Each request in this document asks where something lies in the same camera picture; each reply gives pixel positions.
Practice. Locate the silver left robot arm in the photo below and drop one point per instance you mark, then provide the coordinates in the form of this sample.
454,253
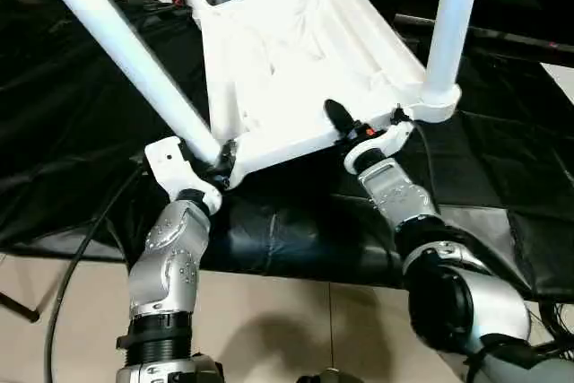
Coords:
170,257

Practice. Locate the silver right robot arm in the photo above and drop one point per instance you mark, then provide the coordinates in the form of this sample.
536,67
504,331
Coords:
399,194

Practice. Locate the black metal frame strut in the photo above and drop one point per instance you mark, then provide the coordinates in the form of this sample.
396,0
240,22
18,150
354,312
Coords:
18,307

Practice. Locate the white plastic table top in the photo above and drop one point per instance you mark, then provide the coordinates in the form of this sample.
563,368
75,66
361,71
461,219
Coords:
291,64

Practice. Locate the white flat object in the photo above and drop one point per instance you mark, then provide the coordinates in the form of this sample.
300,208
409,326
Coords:
560,80

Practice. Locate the dark metal rod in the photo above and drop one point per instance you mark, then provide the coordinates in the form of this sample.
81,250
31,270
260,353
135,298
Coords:
515,40

